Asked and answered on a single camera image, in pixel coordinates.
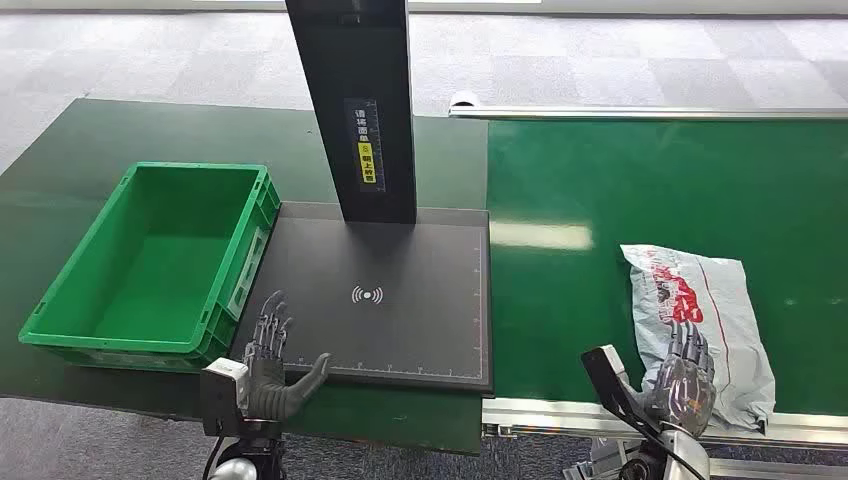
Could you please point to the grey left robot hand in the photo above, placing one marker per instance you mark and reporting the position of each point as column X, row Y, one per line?
column 265, row 387

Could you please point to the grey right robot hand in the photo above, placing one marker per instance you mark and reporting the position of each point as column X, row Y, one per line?
column 682, row 387

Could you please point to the grey plastic mailer package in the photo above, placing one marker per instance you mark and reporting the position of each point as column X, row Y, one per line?
column 715, row 311

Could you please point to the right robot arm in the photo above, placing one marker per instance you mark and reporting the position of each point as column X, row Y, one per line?
column 676, row 457

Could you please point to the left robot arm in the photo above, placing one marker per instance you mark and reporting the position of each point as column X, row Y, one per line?
column 242, row 464

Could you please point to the green conveyor belt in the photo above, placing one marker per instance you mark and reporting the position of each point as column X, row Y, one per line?
column 662, row 185

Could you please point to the green plastic crate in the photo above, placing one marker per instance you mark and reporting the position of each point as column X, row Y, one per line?
column 152, row 265

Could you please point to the black yellow column label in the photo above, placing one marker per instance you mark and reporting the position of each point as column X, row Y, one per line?
column 366, row 152

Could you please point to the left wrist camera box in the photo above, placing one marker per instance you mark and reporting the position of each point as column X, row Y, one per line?
column 222, row 397

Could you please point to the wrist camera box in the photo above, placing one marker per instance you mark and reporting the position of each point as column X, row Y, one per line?
column 222, row 397
column 613, row 381

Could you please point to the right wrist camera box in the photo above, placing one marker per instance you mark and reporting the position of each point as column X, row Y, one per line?
column 613, row 381

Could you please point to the black scanner base plate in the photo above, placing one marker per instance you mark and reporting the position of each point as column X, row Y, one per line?
column 411, row 305

